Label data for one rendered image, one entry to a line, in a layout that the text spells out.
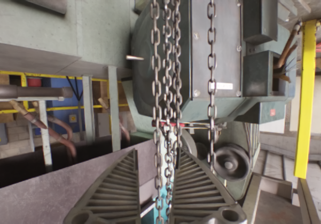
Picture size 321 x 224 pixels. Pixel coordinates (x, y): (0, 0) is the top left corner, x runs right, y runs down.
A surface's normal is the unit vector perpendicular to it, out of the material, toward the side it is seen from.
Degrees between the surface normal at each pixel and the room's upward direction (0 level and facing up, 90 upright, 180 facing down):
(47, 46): 90
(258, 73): 90
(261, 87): 90
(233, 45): 90
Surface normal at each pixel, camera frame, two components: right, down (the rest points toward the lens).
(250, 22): -0.87, 0.07
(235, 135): -0.66, 0.08
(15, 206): 0.76, 0.04
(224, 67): 0.49, 0.07
